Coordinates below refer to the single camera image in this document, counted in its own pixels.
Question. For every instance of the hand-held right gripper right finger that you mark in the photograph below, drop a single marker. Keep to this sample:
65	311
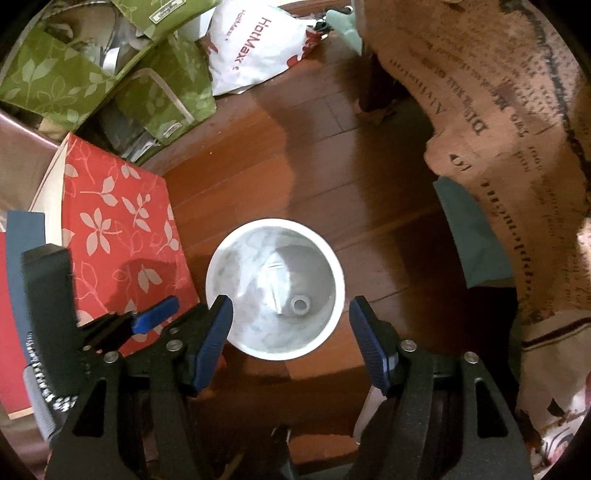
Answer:
369	346

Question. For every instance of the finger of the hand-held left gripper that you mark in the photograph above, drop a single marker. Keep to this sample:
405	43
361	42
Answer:
154	314

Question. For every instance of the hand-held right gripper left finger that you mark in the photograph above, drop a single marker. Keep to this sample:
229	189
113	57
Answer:
212	341

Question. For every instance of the white bowl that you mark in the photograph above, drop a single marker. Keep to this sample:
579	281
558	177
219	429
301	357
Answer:
258	258

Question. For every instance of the red floral fabric box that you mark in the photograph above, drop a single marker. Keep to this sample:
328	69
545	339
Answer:
115	207

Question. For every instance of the pinkish brown panel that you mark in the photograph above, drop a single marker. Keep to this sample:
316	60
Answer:
23	157

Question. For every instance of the grey green box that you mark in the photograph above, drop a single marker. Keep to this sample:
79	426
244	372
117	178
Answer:
475	240

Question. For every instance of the cream printed cloth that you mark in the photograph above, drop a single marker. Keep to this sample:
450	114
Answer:
554	369

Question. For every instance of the green floral fabric box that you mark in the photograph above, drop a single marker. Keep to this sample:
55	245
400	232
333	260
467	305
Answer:
46	78
184	83
147	14

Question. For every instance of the dark wooden furniture leg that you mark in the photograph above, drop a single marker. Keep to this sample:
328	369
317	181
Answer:
376	83

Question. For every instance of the brown printed cloth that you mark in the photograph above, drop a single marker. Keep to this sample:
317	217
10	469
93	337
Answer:
485	92

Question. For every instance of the white plastic bag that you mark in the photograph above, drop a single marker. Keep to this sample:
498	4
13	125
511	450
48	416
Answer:
249	41

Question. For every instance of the teal plastic object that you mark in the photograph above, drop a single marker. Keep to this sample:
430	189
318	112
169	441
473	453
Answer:
344	27

